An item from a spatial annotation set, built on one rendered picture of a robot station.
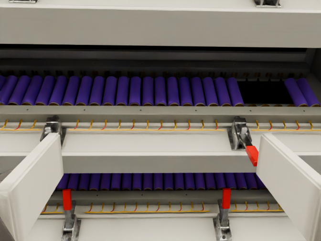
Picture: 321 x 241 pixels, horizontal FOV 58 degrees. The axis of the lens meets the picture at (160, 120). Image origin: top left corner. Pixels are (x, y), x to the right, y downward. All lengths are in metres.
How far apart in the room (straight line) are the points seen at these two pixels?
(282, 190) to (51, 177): 0.13
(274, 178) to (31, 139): 0.35
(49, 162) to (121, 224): 0.39
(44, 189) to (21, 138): 0.29
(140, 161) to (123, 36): 0.18
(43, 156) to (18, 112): 0.30
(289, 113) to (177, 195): 0.24
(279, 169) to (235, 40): 0.22
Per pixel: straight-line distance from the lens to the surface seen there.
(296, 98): 0.52
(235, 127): 0.42
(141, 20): 0.34
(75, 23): 0.35
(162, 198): 0.55
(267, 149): 0.19
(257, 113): 0.45
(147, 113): 0.42
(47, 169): 0.17
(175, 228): 0.55
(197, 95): 0.47
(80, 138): 0.43
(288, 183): 0.17
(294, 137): 0.48
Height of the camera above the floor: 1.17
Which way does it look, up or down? 29 degrees down
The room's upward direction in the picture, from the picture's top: 1 degrees clockwise
